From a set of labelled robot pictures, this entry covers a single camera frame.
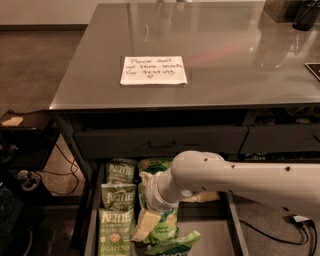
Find white handwritten paper note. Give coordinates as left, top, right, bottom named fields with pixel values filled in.
left=120, top=56, right=187, bottom=86

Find yellow sticky note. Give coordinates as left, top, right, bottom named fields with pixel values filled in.
left=1, top=117, right=23, bottom=127

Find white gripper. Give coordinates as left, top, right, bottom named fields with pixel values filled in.
left=132, top=170, right=179, bottom=242

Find middle green Dang chip bag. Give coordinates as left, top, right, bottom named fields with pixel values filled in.
left=138, top=183, right=179, bottom=244

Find green dang chip bag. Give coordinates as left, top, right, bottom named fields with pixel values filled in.
left=145, top=230, right=201, bottom=256
left=138, top=157, right=173, bottom=174
left=138, top=183, right=179, bottom=244

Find green kettle chip bag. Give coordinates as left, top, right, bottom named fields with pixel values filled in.
left=101, top=184, right=136, bottom=211
left=106, top=158, right=137, bottom=184

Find back green Dang chip bag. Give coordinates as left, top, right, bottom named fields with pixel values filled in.
left=138, top=157, right=173, bottom=174

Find black side cart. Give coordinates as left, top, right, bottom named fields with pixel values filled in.
left=0, top=110, right=60, bottom=205

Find black cup on counter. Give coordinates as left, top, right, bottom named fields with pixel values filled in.
left=293, top=0, right=320, bottom=31

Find front green Dang chip bag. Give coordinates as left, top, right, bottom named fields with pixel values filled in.
left=145, top=230, right=201, bottom=256

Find back green Kettle chip bag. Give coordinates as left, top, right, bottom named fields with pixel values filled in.
left=106, top=158, right=137, bottom=184

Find brown seaweed snack bag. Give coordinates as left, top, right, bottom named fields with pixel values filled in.
left=184, top=192, right=220, bottom=203

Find black card on counter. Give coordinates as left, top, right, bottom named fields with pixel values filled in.
left=305, top=63, right=320, bottom=81

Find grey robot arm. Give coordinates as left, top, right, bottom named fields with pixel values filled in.
left=143, top=151, right=320, bottom=219

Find front green Kettle jalapeno bag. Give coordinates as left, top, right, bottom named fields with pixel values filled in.
left=97, top=209, right=134, bottom=256

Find grey power strip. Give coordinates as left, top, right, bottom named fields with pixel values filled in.
left=289, top=215, right=312, bottom=223

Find top right drawer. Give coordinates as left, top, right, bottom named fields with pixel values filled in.
left=241, top=124, right=320, bottom=154

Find open middle drawer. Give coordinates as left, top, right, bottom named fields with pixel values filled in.
left=83, top=162, right=249, bottom=256

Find closed top left drawer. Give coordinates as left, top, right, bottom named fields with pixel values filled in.
left=74, top=126, right=248, bottom=159

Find black power cable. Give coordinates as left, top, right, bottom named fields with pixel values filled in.
left=239, top=219, right=318, bottom=256

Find middle green Kettle chip bag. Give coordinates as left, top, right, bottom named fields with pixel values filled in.
left=101, top=184, right=136, bottom=211

